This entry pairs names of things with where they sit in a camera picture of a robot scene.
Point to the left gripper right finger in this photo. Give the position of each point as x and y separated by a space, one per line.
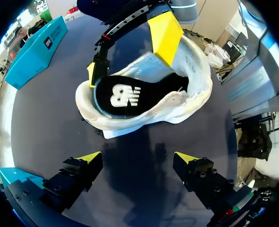
200 179

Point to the black and blue insole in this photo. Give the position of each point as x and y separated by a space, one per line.
148 94

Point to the white shoe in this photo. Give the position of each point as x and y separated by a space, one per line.
193 78

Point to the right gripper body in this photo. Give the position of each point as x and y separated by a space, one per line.
129 11

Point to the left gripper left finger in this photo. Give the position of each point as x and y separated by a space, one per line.
70 179

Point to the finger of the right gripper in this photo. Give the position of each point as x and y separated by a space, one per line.
101 63
165 37

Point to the person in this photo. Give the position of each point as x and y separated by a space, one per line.
22 34

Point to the teal box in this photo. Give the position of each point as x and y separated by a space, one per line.
35 56
16 176

